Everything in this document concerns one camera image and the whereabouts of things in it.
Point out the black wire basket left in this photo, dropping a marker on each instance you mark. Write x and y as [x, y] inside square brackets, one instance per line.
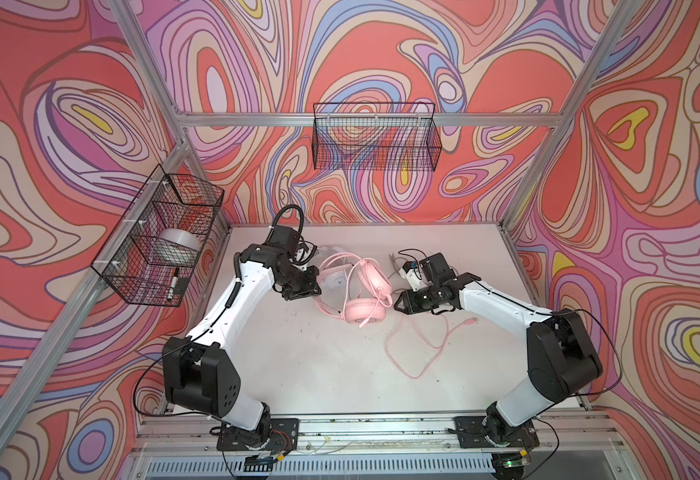
[166, 200]

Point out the grey tape roll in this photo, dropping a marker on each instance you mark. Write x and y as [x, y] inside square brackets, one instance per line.
[176, 247]

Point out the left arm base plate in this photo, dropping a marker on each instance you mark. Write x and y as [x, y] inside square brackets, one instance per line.
[279, 435]

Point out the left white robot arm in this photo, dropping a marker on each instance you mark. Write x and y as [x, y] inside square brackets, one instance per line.
[198, 370]

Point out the white headphones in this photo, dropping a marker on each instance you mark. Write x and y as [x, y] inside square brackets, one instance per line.
[334, 276]

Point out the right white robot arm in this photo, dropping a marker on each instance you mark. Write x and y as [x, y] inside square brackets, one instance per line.
[561, 358]

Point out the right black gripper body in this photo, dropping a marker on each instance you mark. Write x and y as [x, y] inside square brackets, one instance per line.
[421, 300]

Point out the black wire basket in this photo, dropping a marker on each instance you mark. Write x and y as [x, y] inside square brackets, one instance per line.
[166, 200]
[375, 136]

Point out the marker pen in basket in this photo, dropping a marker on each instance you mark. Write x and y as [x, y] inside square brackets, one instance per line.
[173, 284]

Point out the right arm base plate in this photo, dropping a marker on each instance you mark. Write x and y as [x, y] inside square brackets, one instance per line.
[492, 432]

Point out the pink headphones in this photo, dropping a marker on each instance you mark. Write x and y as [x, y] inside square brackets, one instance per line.
[367, 295]

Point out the black wire basket back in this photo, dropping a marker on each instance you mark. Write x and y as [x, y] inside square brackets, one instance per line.
[375, 136]

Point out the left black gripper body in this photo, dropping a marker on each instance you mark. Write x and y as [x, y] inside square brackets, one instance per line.
[299, 283]

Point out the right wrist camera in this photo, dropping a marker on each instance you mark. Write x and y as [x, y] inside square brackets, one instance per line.
[412, 274]

